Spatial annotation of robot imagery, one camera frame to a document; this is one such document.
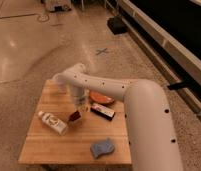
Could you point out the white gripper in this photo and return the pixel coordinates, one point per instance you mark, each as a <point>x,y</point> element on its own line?
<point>79,96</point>

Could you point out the red pepper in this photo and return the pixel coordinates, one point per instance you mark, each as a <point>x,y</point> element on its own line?
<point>75,116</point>

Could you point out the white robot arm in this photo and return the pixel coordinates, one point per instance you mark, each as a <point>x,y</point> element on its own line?
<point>151,134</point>

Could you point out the white tube bottle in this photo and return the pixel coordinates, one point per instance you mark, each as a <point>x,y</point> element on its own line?
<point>53,122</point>

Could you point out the wooden folding table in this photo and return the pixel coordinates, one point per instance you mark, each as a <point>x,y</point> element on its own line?
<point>45,146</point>

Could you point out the orange bowl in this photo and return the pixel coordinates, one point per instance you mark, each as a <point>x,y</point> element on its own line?
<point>100,98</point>

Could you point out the black red rectangular box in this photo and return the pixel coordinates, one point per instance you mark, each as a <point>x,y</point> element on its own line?
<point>102,111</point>

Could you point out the blue sponge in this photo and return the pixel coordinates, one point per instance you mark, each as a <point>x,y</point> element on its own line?
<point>102,147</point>

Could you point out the black object on floor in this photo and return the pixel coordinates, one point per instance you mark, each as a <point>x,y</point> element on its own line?
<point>116,25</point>

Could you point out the white device on floor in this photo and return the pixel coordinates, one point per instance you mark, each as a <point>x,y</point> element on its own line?
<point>51,5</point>

